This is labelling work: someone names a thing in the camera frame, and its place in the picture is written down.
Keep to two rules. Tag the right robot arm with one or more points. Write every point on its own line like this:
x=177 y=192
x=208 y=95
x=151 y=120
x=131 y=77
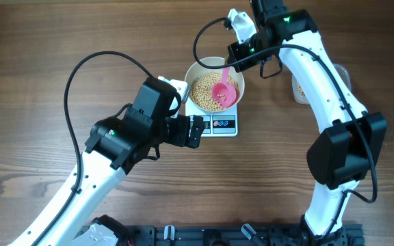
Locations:
x=350 y=138

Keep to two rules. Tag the clear plastic container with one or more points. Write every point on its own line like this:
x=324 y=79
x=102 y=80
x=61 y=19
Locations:
x=343 y=73

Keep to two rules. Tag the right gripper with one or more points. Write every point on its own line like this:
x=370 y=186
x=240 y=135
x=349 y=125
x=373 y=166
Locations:
x=234 y=52

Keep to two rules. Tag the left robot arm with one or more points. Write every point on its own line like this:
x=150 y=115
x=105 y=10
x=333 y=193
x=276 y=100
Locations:
x=112 y=149

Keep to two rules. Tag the white digital kitchen scale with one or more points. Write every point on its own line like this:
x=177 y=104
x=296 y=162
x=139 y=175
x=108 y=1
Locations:
x=218 y=124

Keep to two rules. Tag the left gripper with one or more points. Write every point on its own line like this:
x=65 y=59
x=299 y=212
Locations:
x=181 y=138

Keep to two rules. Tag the white bowl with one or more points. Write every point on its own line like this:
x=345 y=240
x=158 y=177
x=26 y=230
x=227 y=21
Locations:
x=235 y=78

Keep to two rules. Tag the soybeans in bowl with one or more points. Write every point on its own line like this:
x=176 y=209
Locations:
x=201 y=91

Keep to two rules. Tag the pink measuring scoop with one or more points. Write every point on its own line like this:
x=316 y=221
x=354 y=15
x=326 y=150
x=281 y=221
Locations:
x=225 y=88

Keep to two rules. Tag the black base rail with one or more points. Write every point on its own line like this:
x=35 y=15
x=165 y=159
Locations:
x=285 y=234

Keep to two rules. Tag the yellow soybeans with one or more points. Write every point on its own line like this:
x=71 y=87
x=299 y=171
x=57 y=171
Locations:
x=301 y=92

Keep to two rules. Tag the soybeans in scoop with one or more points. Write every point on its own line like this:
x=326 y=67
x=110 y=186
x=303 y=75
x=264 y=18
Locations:
x=222 y=97

